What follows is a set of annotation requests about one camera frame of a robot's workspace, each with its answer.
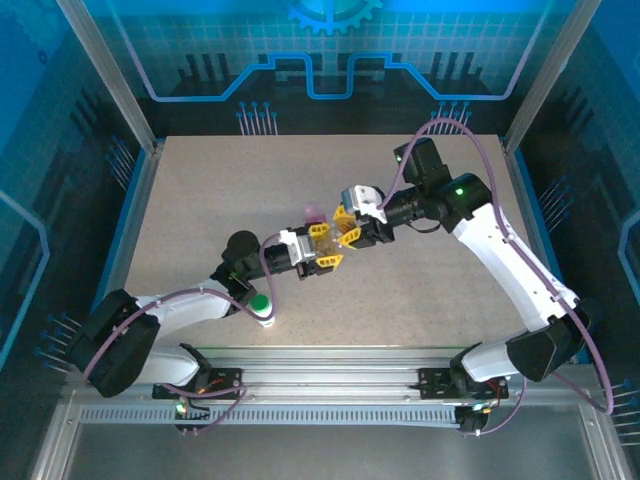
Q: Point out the light pink Sat pill box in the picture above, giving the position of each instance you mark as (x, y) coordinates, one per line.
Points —
(314, 211)

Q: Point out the white pill bottle green cap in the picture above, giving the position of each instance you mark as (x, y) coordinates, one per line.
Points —
(261, 306)

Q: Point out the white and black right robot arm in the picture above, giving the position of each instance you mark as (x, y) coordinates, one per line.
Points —
(510, 270)

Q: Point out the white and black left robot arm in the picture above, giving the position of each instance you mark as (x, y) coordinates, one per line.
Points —
(190, 305)

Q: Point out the black power connector block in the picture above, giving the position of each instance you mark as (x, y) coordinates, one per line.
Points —
(187, 407)
(472, 422)

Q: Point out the grey metal shelf panel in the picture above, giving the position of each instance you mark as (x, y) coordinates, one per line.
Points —
(325, 455)

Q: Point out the aluminium side rail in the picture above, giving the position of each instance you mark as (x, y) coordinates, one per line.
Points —
(521, 190)
(137, 215)

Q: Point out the aluminium frame beam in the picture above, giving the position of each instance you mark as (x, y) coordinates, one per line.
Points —
(325, 372)

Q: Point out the aluminium upright post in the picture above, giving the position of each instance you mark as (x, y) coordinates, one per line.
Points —
(110, 80)
(550, 75)

